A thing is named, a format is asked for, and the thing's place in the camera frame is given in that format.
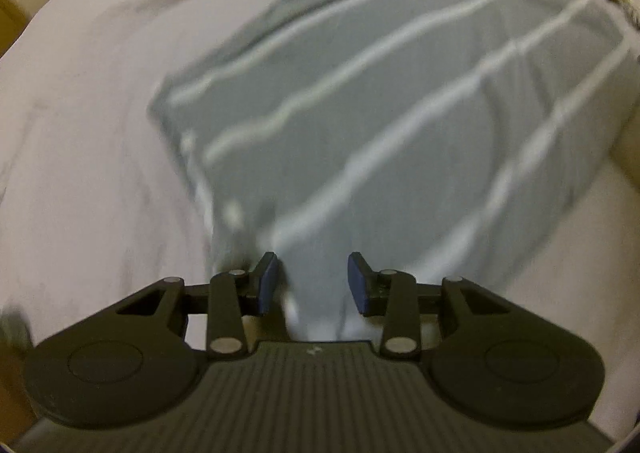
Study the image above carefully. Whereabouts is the white bed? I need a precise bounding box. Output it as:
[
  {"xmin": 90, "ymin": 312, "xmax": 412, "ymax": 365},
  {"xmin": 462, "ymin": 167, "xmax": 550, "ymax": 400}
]
[{"xmin": 0, "ymin": 0, "xmax": 640, "ymax": 439}]

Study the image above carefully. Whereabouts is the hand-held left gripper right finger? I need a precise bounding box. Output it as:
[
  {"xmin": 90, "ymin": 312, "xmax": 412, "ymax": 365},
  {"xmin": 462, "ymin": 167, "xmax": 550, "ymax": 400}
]
[{"xmin": 346, "ymin": 251, "xmax": 512, "ymax": 362}]

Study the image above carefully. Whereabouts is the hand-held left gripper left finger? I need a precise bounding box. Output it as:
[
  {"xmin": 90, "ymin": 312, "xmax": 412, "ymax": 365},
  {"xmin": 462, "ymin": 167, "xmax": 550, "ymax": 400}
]
[{"xmin": 115, "ymin": 251, "xmax": 280, "ymax": 362}]

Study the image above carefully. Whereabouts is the grey white-striped shirt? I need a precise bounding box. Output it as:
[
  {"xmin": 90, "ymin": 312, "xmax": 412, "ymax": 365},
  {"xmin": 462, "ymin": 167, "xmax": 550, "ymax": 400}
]
[{"xmin": 146, "ymin": 0, "xmax": 635, "ymax": 350}]

